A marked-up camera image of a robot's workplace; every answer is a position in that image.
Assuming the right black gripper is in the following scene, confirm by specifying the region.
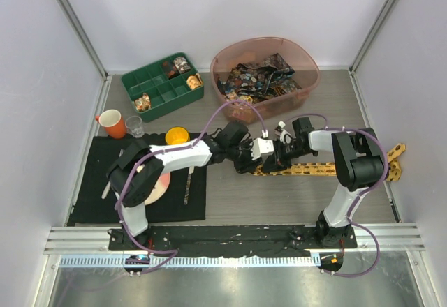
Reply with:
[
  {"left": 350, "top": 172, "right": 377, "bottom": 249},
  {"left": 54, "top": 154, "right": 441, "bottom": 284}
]
[{"left": 261, "top": 138, "right": 314, "bottom": 174}]

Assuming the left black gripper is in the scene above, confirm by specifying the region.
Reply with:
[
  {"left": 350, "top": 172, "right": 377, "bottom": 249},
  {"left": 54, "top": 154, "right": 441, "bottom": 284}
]
[{"left": 227, "top": 139, "right": 263, "bottom": 174}]

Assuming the yellow beetle print tie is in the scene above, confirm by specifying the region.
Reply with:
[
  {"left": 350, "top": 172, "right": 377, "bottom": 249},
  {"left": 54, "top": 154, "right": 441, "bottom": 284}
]
[{"left": 249, "top": 143, "right": 406, "bottom": 182}]

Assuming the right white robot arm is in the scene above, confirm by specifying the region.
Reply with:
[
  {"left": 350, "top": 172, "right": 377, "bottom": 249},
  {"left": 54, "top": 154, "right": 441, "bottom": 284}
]
[{"left": 260, "top": 116, "right": 388, "bottom": 248}]

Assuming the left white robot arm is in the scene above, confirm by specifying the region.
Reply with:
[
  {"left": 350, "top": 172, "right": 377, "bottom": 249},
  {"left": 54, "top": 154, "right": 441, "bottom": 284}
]
[{"left": 106, "top": 121, "right": 274, "bottom": 250}]

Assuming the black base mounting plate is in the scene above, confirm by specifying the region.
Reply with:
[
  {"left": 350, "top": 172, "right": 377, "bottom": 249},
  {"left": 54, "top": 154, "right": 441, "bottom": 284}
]
[{"left": 108, "top": 225, "right": 358, "bottom": 258}]

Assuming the yellow cup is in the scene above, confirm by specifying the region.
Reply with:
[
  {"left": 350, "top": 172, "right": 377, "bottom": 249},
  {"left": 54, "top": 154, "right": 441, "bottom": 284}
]
[{"left": 165, "top": 126, "right": 190, "bottom": 145}]

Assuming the dark floral tie pile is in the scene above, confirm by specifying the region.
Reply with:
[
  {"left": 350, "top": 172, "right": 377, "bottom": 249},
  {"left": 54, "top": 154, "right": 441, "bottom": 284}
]
[{"left": 217, "top": 53, "right": 302, "bottom": 104}]

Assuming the pink translucent plastic bin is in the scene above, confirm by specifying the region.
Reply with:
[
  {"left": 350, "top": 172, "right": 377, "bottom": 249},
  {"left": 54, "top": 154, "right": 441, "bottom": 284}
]
[{"left": 210, "top": 37, "right": 321, "bottom": 123}]

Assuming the pink cream plate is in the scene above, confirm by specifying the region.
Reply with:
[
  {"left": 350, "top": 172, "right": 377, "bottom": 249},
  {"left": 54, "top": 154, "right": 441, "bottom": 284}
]
[{"left": 145, "top": 172, "right": 170, "bottom": 206}]

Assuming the orange cream rolled tie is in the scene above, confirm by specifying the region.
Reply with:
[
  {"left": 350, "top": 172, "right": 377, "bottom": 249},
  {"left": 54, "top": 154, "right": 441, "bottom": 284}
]
[{"left": 186, "top": 73, "right": 203, "bottom": 90}]

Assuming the green compartment tray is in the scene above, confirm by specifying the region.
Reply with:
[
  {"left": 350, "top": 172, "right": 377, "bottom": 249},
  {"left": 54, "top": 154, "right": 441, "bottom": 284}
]
[{"left": 121, "top": 52, "right": 204, "bottom": 123}]

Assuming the clear shot glass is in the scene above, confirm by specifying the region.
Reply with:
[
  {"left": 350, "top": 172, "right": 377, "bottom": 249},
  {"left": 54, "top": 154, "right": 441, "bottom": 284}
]
[{"left": 125, "top": 116, "right": 145, "bottom": 138}]

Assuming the red white rolled tie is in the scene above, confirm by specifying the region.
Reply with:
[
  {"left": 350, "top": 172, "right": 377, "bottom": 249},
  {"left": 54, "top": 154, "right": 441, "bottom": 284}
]
[{"left": 133, "top": 93, "right": 152, "bottom": 112}]

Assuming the black white rolled tie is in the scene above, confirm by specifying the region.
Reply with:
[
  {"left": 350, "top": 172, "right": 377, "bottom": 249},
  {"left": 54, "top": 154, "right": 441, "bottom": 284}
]
[{"left": 173, "top": 56, "right": 191, "bottom": 74}]

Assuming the dark red rolled tie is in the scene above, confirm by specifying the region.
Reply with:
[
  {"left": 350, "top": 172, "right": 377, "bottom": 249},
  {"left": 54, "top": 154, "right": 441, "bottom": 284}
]
[{"left": 161, "top": 61, "right": 179, "bottom": 80}]

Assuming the silver fork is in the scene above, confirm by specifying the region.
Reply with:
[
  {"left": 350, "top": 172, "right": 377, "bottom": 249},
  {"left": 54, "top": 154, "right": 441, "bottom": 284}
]
[{"left": 101, "top": 149, "right": 124, "bottom": 200}]

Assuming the orange mug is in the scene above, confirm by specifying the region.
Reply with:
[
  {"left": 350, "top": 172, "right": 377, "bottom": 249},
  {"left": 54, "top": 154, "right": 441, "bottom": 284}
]
[{"left": 95, "top": 109, "right": 126, "bottom": 140}]

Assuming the black cloth placemat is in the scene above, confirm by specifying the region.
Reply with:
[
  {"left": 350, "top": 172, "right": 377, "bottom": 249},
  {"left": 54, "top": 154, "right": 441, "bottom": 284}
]
[{"left": 68, "top": 135, "right": 207, "bottom": 226}]

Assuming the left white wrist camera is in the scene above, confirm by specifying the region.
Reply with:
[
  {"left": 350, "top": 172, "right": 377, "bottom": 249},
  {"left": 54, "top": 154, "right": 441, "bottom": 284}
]
[{"left": 251, "top": 130, "right": 274, "bottom": 160}]

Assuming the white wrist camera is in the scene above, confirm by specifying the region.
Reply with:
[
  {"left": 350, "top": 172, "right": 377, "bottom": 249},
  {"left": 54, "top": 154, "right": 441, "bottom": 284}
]
[
  {"left": 251, "top": 130, "right": 274, "bottom": 160},
  {"left": 274, "top": 121, "right": 293, "bottom": 144}
]

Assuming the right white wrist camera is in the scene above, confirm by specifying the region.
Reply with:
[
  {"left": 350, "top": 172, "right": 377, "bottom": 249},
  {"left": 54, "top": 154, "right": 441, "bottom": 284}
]
[{"left": 274, "top": 121, "right": 293, "bottom": 144}]

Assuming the patterned handle knife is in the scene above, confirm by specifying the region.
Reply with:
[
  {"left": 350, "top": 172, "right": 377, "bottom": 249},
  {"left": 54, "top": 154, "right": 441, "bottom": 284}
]
[{"left": 184, "top": 166, "right": 195, "bottom": 206}]

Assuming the white slotted cable duct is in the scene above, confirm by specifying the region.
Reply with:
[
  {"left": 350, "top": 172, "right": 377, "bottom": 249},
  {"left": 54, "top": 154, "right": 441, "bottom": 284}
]
[{"left": 59, "top": 253, "right": 321, "bottom": 269}]

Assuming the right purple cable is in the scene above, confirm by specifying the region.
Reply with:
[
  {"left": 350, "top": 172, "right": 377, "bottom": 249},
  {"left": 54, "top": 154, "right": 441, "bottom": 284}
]
[{"left": 286, "top": 113, "right": 390, "bottom": 278}]

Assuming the purple cable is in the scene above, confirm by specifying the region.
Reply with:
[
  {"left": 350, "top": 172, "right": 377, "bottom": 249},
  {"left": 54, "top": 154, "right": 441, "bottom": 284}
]
[
  {"left": 115, "top": 100, "right": 270, "bottom": 275},
  {"left": 286, "top": 113, "right": 390, "bottom": 278}
]

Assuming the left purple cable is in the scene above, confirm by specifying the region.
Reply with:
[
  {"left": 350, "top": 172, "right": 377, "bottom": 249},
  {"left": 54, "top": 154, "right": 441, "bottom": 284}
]
[{"left": 115, "top": 100, "right": 270, "bottom": 275}]

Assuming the aluminium frame rail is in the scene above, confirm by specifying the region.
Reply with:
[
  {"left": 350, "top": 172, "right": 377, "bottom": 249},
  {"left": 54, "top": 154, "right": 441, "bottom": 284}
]
[{"left": 44, "top": 223, "right": 425, "bottom": 255}]

